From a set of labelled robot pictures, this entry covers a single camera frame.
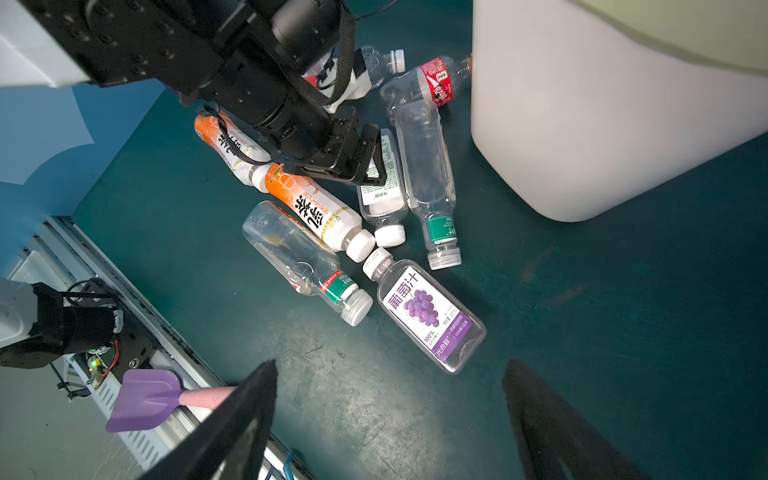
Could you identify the green bin liner bag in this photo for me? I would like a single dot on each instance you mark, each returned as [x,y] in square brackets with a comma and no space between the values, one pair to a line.
[728,35]

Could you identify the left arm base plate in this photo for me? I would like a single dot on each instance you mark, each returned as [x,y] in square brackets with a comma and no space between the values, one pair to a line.
[40,324]

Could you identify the grape juice bottle purple label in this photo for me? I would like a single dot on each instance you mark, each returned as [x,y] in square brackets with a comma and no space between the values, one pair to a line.
[444,329]

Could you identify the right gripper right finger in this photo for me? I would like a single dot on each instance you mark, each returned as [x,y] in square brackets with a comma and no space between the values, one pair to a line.
[553,440]

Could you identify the clear bottle red green label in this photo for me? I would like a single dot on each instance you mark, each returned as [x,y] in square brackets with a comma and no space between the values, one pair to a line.
[311,268]

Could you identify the clear bottle green cap band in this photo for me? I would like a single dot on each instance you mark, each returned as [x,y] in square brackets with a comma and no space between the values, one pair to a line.
[429,180]

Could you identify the small white label bottle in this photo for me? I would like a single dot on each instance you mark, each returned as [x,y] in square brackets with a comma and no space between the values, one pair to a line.
[385,207]

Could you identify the orange label white bottle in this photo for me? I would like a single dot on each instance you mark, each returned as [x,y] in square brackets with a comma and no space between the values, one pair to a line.
[333,222]

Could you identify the cola bottle red label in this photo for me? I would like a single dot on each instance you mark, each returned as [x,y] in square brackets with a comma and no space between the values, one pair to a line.
[440,80]

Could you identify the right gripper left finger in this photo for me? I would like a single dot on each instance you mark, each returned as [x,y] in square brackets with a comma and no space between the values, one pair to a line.
[231,442]

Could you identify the left circuit board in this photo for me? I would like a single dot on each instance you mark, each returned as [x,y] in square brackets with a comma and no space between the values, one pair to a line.
[98,369]

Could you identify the orange white bottle left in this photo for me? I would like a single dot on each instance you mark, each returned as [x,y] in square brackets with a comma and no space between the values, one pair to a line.
[245,158]

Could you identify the white trash bin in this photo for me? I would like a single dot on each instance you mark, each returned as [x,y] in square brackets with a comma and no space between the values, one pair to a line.
[577,118]

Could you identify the purple toy shovel pink handle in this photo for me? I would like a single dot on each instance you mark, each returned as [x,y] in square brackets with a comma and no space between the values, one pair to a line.
[148,397]

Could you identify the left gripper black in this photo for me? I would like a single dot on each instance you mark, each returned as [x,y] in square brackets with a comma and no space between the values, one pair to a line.
[269,105]

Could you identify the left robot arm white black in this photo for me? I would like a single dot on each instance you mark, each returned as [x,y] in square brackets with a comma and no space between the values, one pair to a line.
[182,44]

